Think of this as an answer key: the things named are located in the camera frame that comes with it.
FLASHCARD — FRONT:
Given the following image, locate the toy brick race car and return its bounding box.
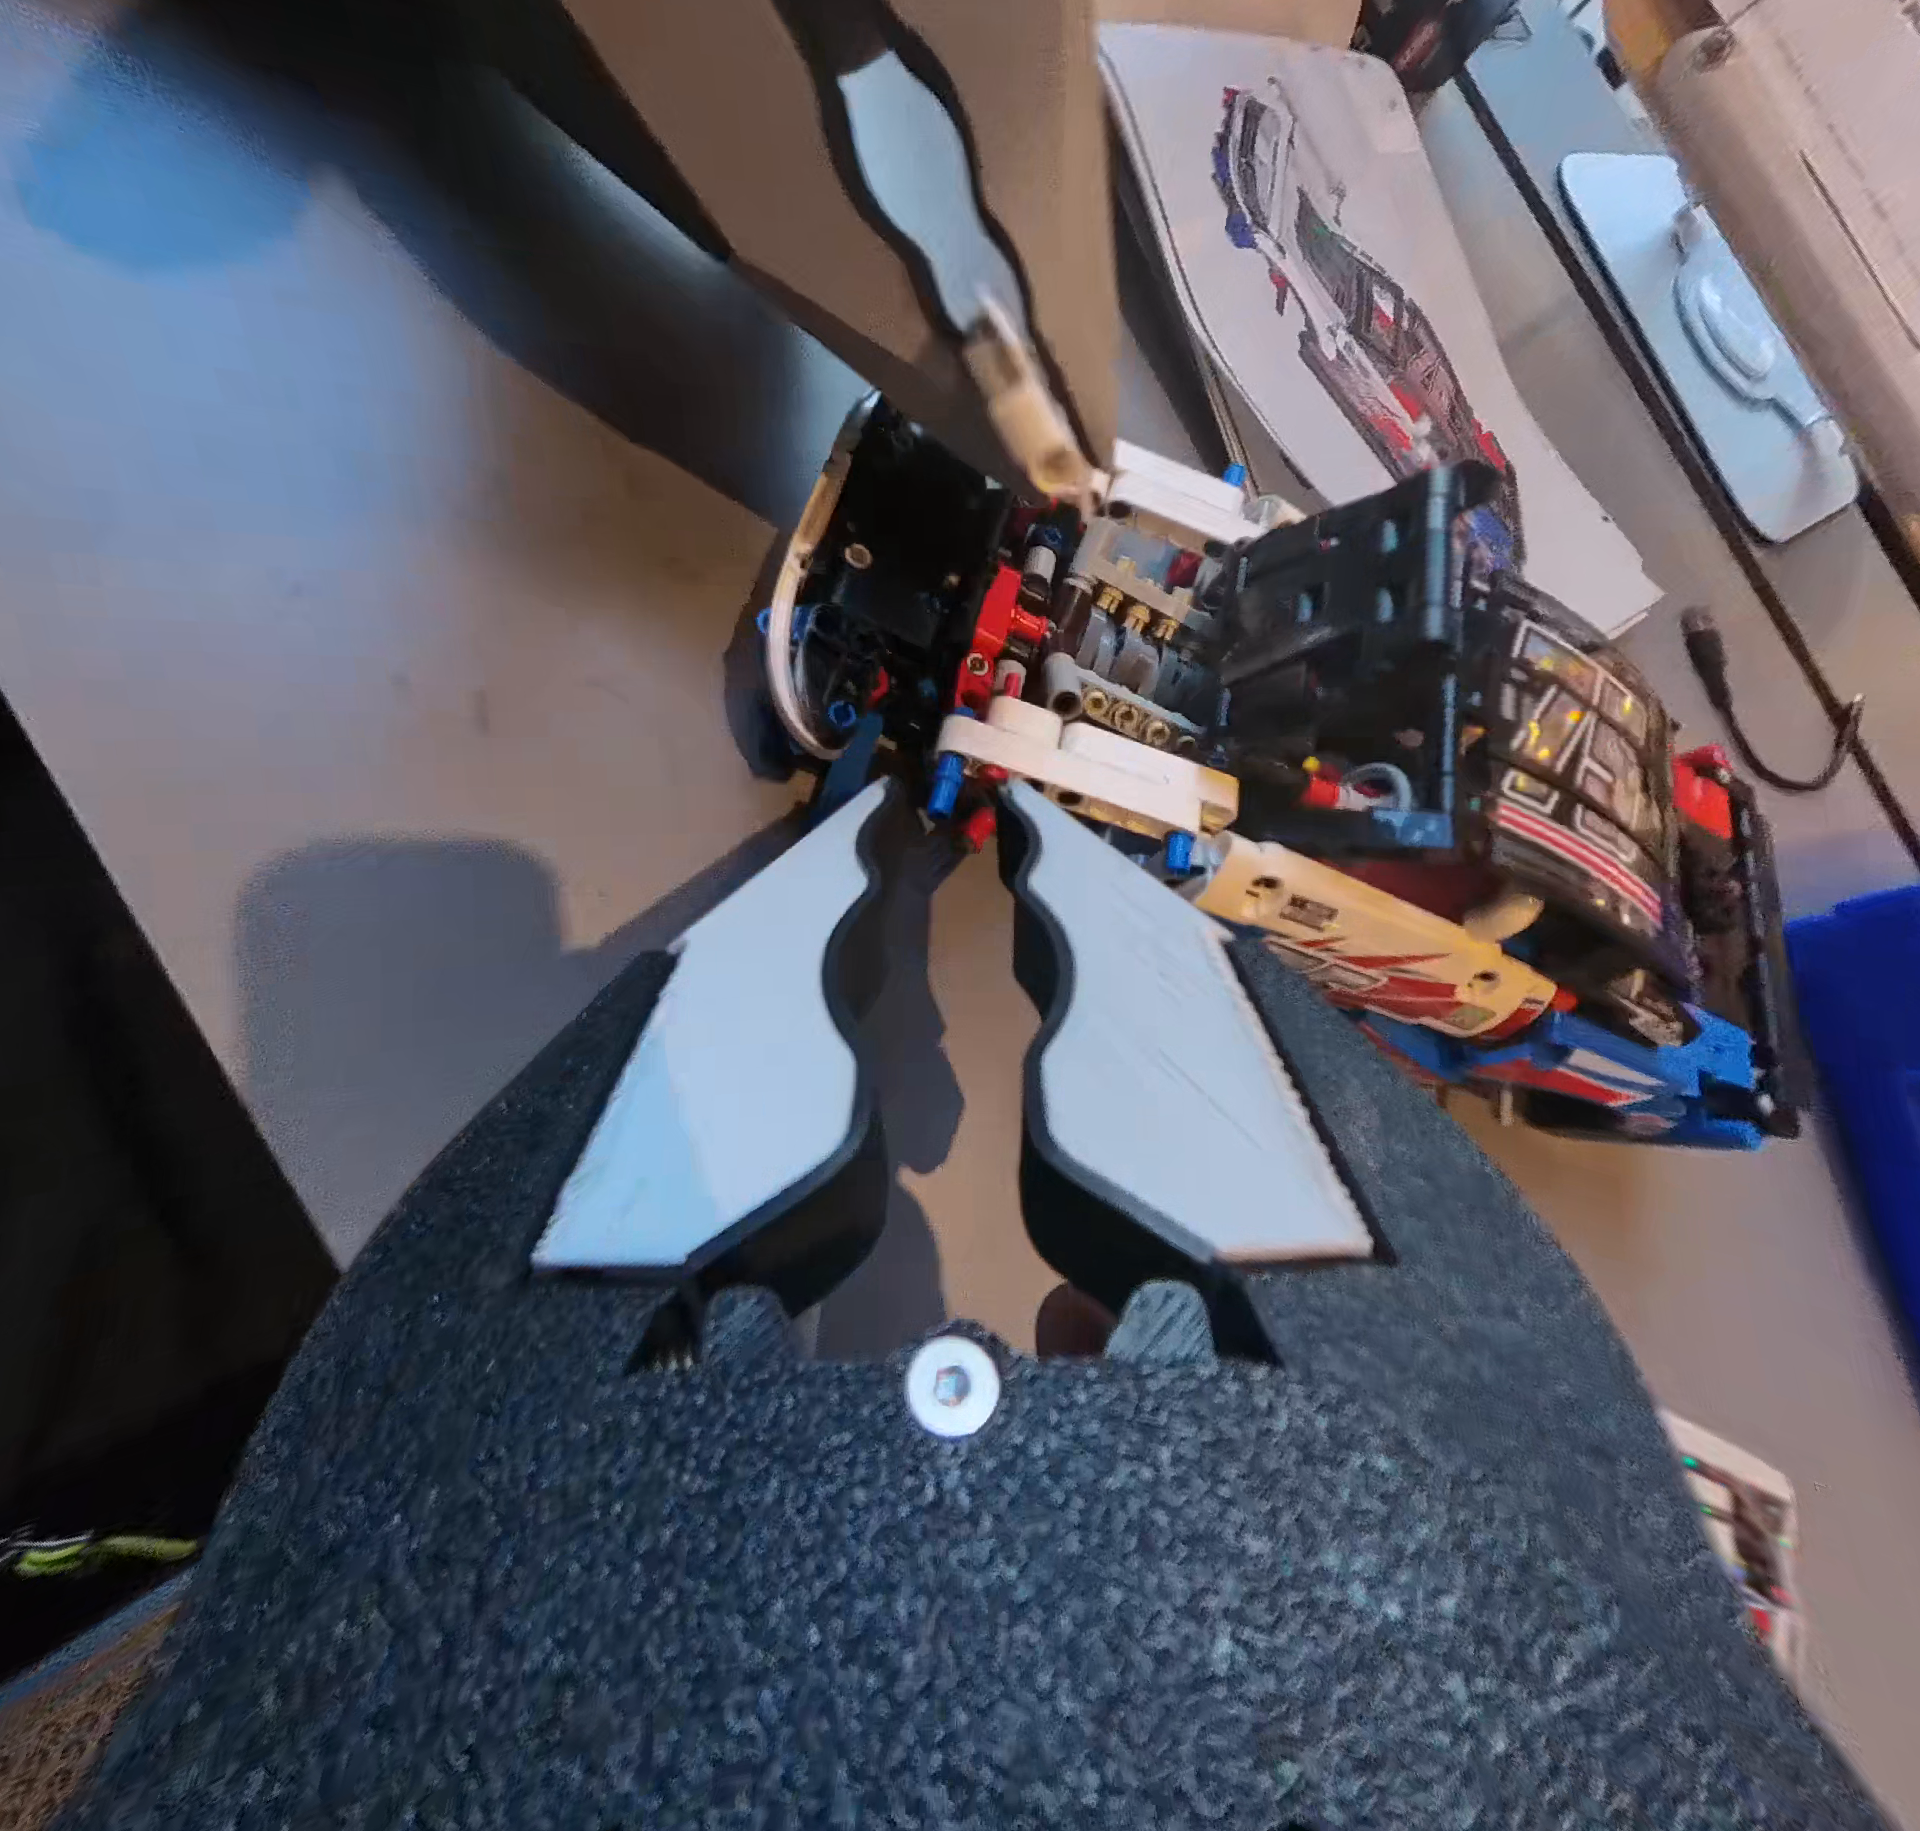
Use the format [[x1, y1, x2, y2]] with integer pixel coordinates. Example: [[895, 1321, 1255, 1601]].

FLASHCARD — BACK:
[[750, 391, 1809, 1150]]

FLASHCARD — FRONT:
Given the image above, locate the holographic sticker sheet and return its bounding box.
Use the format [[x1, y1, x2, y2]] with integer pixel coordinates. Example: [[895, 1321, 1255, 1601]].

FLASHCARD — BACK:
[[1666, 1410, 1803, 1671]]

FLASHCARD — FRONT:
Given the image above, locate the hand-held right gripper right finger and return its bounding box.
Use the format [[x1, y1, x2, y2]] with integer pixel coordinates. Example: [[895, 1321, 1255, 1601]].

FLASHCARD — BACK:
[[996, 778, 1381, 1269]]

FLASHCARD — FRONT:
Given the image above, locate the grey desk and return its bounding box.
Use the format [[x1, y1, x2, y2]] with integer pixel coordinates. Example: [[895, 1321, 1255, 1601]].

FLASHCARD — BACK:
[[0, 0, 1920, 1712]]

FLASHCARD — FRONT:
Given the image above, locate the black cable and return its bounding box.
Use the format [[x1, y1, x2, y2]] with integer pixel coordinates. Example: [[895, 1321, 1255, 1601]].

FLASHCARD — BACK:
[[1681, 605, 1869, 795]]

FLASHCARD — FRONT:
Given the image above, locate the printed instruction sheet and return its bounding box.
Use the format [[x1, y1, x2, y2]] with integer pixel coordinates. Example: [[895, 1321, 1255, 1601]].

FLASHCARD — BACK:
[[1666, 0, 1920, 513]]

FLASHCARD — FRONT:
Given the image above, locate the blue storage bin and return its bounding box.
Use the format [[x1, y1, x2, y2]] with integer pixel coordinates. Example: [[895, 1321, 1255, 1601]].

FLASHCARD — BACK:
[[1785, 886, 1920, 1352]]

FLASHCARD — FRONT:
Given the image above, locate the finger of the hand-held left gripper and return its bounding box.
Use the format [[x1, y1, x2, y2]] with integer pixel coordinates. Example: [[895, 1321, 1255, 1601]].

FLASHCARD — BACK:
[[529, 0, 1040, 494], [838, 0, 1127, 466]]

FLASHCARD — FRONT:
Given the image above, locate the thick instruction booklet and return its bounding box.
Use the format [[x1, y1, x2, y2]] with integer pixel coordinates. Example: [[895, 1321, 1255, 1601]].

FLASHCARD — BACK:
[[1095, 23, 1667, 640]]

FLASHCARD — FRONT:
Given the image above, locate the white toy brick panel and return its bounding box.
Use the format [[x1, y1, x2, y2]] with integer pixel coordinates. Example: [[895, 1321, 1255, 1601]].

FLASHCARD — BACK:
[[833, 53, 1097, 502]]

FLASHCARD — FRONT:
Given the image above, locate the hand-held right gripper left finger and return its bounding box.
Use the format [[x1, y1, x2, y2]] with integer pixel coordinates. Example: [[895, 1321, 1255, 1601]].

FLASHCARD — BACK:
[[531, 778, 891, 1277]]

